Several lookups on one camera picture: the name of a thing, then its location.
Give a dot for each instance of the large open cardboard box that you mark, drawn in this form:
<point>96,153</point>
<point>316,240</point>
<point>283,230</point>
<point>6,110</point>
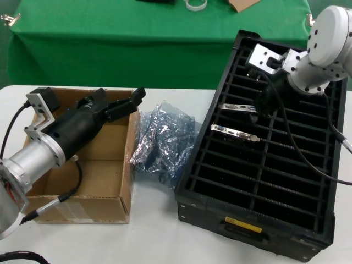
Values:
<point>104,176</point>

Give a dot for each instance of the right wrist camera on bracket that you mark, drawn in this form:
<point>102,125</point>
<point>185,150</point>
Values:
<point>269,59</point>

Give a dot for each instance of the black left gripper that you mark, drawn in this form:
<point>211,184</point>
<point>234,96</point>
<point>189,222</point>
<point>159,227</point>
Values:
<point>77,123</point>

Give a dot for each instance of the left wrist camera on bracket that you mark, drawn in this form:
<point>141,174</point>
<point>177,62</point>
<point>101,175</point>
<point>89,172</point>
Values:
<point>41,107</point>

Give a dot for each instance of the silver binder clip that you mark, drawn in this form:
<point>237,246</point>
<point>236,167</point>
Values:
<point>310,19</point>
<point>11,19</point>

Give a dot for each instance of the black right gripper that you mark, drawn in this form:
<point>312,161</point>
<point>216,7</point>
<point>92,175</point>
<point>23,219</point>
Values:
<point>270,92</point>

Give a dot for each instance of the small flat cardboard box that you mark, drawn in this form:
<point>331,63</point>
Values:
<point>243,5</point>

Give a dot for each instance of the black slotted storage container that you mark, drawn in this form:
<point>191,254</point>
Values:
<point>261,170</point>

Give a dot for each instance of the graphics card with silver bracket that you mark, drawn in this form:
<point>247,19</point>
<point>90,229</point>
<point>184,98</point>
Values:
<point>236,134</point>

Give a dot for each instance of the graphics card with DVI bracket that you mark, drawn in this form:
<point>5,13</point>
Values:
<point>239,107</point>

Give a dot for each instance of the green tablecloth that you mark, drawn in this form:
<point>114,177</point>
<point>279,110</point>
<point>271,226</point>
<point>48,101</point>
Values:
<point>123,41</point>

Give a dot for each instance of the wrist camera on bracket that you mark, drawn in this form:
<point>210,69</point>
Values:
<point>269,59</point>
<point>41,107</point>

